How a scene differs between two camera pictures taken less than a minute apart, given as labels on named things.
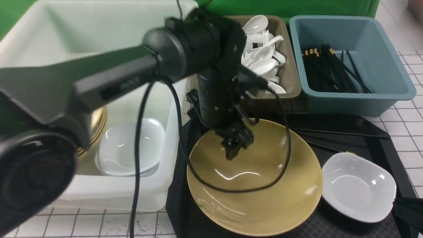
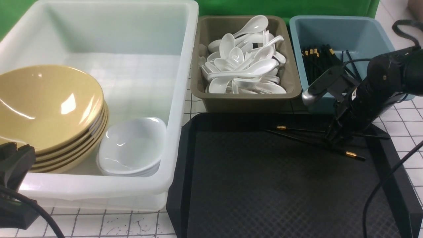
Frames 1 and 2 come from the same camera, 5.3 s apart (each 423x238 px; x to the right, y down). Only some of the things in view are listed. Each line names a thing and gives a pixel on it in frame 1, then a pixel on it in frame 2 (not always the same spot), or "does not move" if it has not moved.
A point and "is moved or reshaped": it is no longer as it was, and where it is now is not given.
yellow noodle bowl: x=273 y=211 is moved or reshaped
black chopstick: x=339 y=132 does not move
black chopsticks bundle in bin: x=324 y=70 does not move
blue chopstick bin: x=371 y=52 does not move
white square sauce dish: x=354 y=186 to x=133 y=147
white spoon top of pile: x=257 y=24 does not move
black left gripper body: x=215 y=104 to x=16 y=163
